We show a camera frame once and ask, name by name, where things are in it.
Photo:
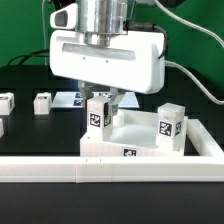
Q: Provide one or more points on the white marker base plate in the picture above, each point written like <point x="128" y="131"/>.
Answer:
<point x="75" y="100"/>

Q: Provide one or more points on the white square tabletop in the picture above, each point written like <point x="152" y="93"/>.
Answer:
<point x="133" y="134"/>

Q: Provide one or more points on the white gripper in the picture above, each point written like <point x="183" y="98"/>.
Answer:
<point x="131" y="62"/>

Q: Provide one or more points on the white L-shaped fence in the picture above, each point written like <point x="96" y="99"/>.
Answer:
<point x="208" y="166"/>

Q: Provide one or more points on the white part at left edge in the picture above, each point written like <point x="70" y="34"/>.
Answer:
<point x="1" y="128"/>

